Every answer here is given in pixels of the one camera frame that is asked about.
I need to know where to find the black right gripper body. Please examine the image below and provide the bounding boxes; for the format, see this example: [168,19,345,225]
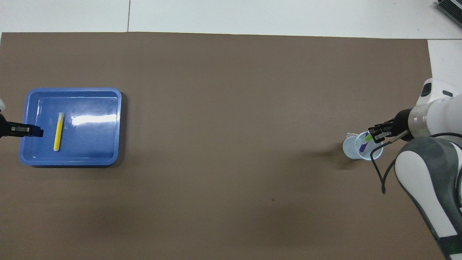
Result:
[393,108,413,140]

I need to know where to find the yellow pen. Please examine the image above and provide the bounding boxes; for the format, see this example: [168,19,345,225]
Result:
[53,112,65,152]

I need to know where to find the translucent plastic cup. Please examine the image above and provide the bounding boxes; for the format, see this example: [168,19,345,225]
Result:
[343,131,384,161]

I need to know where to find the blue plastic tray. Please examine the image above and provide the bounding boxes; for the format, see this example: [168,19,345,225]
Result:
[19,87,122,166]

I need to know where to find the grey striped device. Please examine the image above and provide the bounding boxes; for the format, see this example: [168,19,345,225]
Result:
[436,0,462,28]

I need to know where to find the brown table mat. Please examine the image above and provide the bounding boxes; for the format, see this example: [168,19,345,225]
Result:
[0,32,454,260]

